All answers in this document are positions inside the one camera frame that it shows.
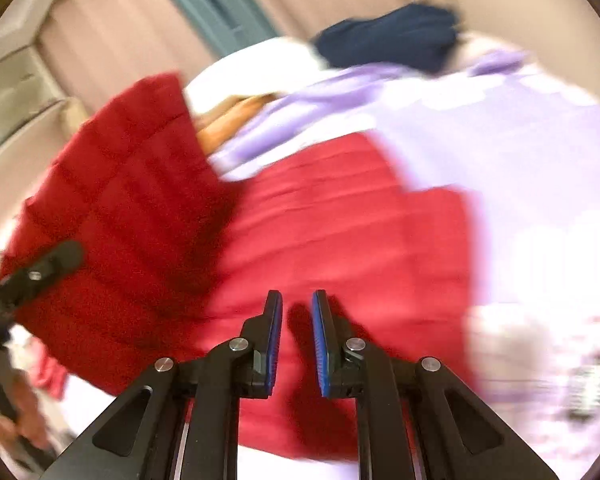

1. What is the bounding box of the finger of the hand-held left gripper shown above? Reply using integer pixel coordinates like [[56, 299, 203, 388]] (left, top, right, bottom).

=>
[[0, 240, 84, 293]]

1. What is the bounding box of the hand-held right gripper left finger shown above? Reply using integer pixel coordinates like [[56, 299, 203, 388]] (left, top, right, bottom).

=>
[[40, 290, 284, 480]]

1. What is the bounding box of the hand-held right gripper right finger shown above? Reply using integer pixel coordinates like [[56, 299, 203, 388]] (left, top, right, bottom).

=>
[[311, 290, 561, 480]]

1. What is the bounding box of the red quilted down jacket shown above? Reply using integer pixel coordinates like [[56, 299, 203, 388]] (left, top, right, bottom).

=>
[[0, 74, 481, 463]]

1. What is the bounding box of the person's left hand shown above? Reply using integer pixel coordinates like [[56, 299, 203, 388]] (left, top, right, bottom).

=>
[[0, 372, 53, 453]]

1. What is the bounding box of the orange garment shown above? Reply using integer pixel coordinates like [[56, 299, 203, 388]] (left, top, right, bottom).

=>
[[195, 94, 273, 153]]

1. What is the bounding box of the white fleece garment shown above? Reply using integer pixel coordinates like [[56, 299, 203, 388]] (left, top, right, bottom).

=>
[[185, 37, 326, 116]]

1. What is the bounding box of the purple floral blanket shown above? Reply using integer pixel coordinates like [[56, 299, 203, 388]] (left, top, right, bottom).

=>
[[207, 50, 600, 426]]

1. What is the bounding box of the teal curtain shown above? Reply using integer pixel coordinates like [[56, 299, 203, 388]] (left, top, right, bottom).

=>
[[142, 0, 281, 56]]

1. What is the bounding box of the navy blue garment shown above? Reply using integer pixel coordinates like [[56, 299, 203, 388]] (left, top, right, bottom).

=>
[[312, 2, 463, 73]]

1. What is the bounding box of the white wall shelf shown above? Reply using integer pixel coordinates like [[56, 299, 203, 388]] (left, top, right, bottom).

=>
[[0, 0, 86, 161]]

